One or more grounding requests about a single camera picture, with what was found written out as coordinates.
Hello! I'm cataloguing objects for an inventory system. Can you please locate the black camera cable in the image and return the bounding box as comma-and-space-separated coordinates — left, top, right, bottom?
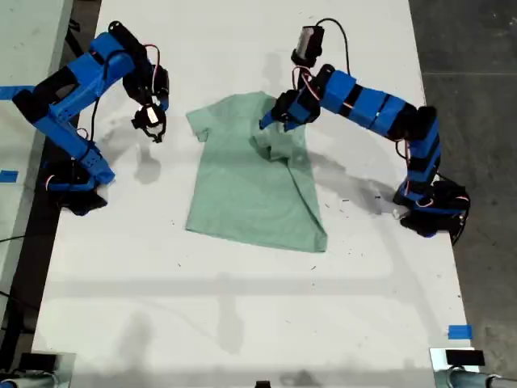
317, 16, 351, 76
89, 95, 102, 142

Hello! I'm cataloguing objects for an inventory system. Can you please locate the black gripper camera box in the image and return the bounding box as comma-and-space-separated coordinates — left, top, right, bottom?
131, 103, 167, 143
291, 25, 326, 68

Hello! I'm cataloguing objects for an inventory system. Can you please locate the long blue tape strip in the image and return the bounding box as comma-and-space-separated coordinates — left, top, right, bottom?
0, 85, 36, 100

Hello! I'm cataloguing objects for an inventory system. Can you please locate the grey metal plate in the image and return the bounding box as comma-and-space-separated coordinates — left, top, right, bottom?
52, 352, 77, 388

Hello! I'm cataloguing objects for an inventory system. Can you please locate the pale green T-shirt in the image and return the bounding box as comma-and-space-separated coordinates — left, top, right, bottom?
185, 91, 328, 255

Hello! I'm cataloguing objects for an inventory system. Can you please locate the small black box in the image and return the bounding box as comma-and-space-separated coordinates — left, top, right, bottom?
19, 352, 57, 371
445, 349, 485, 367

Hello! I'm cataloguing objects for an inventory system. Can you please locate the black stand leg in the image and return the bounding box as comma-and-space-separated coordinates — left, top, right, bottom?
64, 6, 92, 76

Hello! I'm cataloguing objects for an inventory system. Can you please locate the white bracket plate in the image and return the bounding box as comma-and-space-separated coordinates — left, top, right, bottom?
428, 346, 492, 373

